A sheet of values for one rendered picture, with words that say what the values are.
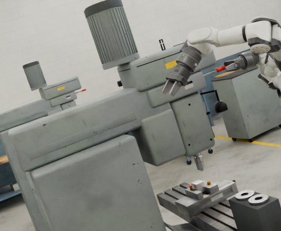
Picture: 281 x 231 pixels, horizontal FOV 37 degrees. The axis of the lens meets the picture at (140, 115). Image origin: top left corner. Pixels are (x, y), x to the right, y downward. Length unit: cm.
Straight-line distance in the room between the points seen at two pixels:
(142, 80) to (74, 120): 39
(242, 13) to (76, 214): 892
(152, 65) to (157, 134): 35
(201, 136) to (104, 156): 58
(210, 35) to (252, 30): 17
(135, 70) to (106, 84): 683
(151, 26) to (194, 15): 108
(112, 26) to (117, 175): 73
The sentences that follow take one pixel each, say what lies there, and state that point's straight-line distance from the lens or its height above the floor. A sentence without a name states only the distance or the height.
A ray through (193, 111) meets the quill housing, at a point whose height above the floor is 154.
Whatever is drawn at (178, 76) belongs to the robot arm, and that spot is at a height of 178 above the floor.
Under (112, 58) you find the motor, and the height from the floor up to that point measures 193.
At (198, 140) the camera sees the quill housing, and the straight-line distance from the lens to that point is 224.
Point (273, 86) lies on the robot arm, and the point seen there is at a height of 149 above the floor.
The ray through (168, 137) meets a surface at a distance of 215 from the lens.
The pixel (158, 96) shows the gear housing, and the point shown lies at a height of 168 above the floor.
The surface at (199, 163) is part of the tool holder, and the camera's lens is 235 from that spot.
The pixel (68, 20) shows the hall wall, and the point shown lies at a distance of 887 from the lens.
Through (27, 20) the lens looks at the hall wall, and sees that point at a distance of 876.
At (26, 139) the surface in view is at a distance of 199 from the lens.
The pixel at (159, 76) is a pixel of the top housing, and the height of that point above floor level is 177.
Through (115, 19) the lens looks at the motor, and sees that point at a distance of 211.
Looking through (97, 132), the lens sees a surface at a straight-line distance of 203.
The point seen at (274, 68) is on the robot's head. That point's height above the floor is 164.
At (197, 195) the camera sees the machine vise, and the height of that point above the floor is 105.
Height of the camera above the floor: 192
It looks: 8 degrees down
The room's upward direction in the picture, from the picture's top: 18 degrees counter-clockwise
